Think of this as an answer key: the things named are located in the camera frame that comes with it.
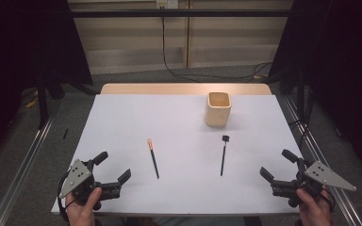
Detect black curtain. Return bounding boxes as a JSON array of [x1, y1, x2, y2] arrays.
[[268, 0, 362, 182], [0, 0, 93, 168]]

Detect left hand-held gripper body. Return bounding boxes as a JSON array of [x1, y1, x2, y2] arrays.
[[58, 159, 123, 212]]

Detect person's left hand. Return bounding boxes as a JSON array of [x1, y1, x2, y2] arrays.
[[65, 186, 103, 226]]

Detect black pen with square top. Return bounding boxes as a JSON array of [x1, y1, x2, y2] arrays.
[[220, 135, 230, 177]]

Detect black metal stand post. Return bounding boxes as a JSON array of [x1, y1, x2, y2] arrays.
[[296, 67, 305, 121], [36, 74, 50, 130]]

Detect white table mat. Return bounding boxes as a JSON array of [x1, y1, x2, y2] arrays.
[[50, 93, 303, 216]]

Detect beige square pen holder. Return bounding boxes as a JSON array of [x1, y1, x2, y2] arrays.
[[204, 91, 233, 128]]

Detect white wall socket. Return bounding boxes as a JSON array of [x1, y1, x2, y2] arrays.
[[156, 0, 179, 9]]

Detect right hand-held gripper cable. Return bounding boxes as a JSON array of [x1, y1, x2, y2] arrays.
[[321, 185, 337, 213]]

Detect yellow floor piece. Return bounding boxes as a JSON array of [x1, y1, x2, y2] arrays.
[[25, 97, 40, 109]]

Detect black wall cable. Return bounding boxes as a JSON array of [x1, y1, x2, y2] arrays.
[[160, 6, 274, 83]]

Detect hand-held gripper cable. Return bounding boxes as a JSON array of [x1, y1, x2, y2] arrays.
[[57, 170, 72, 222], [321, 185, 337, 213]]

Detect person's right hand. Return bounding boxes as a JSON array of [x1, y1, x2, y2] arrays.
[[296, 187, 334, 226]]

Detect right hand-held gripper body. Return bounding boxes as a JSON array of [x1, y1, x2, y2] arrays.
[[271, 157, 358, 209]]

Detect aluminium floor rail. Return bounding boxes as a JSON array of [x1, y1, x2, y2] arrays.
[[0, 100, 62, 226], [282, 95, 362, 226]]

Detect left hand-held gripper cable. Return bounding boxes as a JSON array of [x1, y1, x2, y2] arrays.
[[57, 170, 72, 222]]

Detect black horizontal frame bar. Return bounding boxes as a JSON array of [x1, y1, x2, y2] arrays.
[[70, 8, 291, 18]]

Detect black pen with orange cap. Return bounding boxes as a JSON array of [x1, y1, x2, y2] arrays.
[[146, 137, 160, 180]]

